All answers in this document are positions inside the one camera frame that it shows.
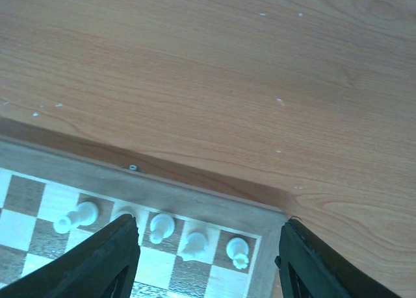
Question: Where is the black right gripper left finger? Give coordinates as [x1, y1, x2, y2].
[1, 214, 140, 297]

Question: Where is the wooden chess board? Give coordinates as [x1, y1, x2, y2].
[1, 139, 287, 297]

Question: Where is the white chess rook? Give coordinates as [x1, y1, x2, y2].
[226, 237, 250, 269]

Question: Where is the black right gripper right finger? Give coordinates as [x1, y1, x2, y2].
[275, 217, 398, 298]

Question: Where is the white chess bishop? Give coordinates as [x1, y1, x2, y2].
[149, 214, 175, 244]

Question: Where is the white chess knight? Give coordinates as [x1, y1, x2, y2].
[179, 232, 208, 261]

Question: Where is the white chess queen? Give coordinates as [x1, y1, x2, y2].
[53, 201, 99, 234]

